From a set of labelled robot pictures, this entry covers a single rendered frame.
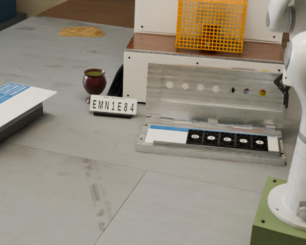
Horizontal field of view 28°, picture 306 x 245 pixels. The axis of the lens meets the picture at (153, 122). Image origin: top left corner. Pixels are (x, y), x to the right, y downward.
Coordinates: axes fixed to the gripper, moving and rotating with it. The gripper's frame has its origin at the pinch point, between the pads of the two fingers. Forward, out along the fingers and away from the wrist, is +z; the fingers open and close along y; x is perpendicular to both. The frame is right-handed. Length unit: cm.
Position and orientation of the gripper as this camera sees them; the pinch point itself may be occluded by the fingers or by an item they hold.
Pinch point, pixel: (297, 102)
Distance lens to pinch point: 186.7
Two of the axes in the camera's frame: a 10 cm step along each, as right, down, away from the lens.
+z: -0.3, 9.7, 2.4
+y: 9.7, 0.9, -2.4
